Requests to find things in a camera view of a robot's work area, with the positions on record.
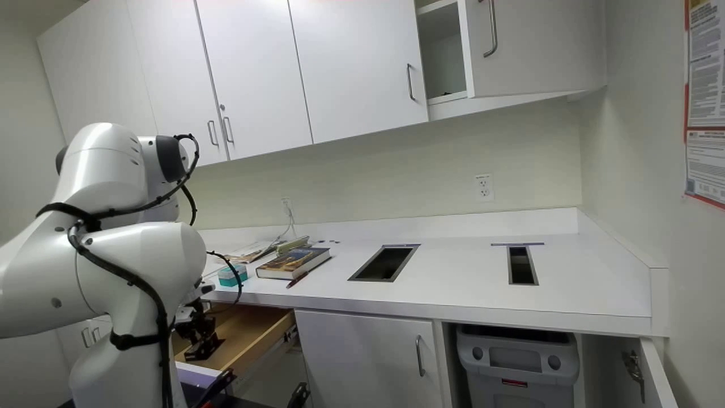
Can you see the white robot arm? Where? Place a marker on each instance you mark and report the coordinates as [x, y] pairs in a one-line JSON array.
[[110, 245]]

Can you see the white upper cabinets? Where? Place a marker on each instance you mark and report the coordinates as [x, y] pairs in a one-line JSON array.
[[252, 78]]

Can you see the white lower cabinet door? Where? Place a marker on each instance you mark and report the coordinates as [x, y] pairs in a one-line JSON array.
[[368, 362]]

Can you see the teal and white small box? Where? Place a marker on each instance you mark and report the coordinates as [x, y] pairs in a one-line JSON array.
[[232, 277]]

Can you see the open white cabinet door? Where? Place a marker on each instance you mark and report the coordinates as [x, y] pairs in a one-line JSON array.
[[645, 377]]

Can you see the wooden drawer with white front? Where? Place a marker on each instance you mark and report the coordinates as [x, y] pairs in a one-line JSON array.
[[248, 338]]

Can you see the wall poster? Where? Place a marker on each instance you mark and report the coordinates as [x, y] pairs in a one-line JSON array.
[[706, 100]]

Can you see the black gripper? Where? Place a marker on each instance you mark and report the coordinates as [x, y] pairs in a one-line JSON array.
[[196, 325]]

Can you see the stack of magazines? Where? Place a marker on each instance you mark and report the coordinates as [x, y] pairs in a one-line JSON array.
[[252, 255]]

